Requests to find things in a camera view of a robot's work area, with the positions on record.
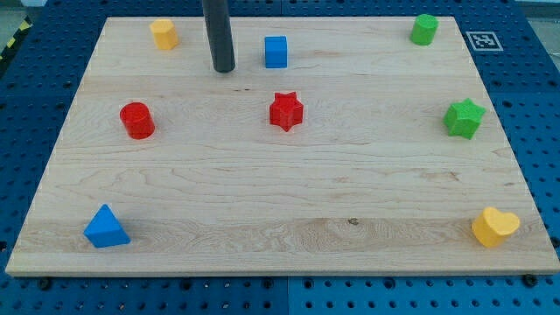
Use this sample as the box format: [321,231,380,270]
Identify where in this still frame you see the blue cube block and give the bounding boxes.
[264,36,288,68]

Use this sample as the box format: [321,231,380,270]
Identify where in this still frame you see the red star block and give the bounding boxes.
[269,92,304,132]

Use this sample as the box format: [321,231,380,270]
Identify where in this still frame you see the light wooden board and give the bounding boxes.
[6,17,559,277]

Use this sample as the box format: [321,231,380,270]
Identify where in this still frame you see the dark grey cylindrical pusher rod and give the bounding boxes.
[201,0,235,74]

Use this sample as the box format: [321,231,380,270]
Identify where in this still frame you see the red cylinder block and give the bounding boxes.
[119,101,155,140]

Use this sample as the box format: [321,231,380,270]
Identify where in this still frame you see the yellow hexagonal prism block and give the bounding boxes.
[149,18,179,50]

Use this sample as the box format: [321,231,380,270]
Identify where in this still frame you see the green star block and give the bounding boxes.
[443,98,486,139]

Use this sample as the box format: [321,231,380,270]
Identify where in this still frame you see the blue triangular prism block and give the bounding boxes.
[83,204,130,248]

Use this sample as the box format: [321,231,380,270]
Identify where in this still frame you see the green cylinder block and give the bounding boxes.
[409,14,439,46]

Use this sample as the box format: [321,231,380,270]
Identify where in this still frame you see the yellow heart block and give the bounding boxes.
[471,206,521,248]

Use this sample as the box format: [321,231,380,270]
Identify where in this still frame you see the white fiducial marker tag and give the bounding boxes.
[466,31,503,52]

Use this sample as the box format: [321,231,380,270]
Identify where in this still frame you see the yellow black hazard tape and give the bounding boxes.
[1,16,33,63]

